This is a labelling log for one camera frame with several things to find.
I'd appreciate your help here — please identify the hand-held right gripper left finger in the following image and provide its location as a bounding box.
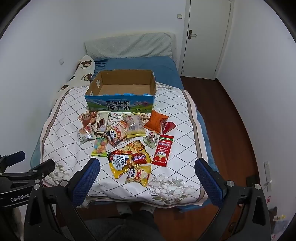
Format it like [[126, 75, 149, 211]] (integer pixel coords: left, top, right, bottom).
[[23, 158, 101, 241]]

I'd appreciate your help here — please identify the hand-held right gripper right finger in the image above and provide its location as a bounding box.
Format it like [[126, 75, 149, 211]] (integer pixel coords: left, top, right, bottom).
[[195, 158, 272, 241]]

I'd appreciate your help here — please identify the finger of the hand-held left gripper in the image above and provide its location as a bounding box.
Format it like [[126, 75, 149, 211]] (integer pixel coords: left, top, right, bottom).
[[0, 159, 56, 186], [0, 151, 25, 172]]

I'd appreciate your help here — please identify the clear colourful candy ball bag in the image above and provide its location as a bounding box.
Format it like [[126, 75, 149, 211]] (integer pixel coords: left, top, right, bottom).
[[91, 137, 109, 157]]

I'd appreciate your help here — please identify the orange snack packet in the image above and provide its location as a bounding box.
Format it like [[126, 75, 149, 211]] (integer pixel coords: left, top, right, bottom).
[[144, 110, 169, 134]]

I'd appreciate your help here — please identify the white berry cookie packet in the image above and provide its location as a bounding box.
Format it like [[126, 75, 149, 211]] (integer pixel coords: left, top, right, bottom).
[[77, 124, 95, 146]]

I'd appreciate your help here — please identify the large yellow noodle packet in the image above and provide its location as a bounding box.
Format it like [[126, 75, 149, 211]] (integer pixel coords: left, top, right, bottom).
[[107, 140, 152, 179]]

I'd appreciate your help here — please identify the white checkered floral quilt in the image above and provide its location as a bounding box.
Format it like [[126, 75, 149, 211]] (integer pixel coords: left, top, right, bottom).
[[39, 82, 210, 208]]

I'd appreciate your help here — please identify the long red snack packet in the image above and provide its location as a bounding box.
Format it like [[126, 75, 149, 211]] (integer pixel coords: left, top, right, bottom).
[[151, 134, 174, 165]]

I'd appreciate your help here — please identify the yellow panda snack packet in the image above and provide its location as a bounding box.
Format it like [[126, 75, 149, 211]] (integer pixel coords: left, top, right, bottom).
[[125, 162, 152, 188]]

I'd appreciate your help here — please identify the red panda snack packet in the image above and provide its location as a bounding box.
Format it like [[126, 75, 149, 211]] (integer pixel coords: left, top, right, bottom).
[[105, 120, 130, 147]]

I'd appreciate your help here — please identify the white chocolate stick packet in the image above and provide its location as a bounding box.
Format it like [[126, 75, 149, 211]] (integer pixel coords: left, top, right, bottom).
[[94, 111, 111, 132]]

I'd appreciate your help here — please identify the brown cookie packet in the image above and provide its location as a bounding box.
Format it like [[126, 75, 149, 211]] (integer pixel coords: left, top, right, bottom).
[[79, 111, 97, 127]]

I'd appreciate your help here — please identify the small red snack packet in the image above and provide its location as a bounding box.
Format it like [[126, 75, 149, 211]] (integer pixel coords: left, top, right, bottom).
[[161, 121, 176, 135]]

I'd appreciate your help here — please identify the small green candy packet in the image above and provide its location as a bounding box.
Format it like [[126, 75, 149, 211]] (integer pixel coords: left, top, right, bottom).
[[143, 131, 160, 149]]

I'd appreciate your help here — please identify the yellow-green clear snack packet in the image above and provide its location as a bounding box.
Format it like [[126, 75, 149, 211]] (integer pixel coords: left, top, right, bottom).
[[122, 112, 147, 138]]

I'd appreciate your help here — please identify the pile of small toys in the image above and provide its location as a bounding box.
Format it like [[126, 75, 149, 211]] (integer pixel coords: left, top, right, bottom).
[[266, 196, 287, 232]]

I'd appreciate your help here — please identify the bear print pillow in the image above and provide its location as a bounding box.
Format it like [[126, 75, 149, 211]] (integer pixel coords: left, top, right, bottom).
[[55, 55, 96, 100]]

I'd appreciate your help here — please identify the blue bedsheet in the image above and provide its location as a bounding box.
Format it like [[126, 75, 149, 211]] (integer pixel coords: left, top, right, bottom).
[[30, 56, 219, 212]]

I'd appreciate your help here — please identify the white door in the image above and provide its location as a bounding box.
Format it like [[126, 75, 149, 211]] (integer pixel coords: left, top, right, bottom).
[[180, 0, 232, 78]]

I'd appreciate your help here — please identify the pale green headboard cushion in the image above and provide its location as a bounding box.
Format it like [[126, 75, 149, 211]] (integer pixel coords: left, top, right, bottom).
[[84, 32, 176, 61]]

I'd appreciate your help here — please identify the white wall bracket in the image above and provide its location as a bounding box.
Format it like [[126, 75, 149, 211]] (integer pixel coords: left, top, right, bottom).
[[264, 161, 271, 192]]

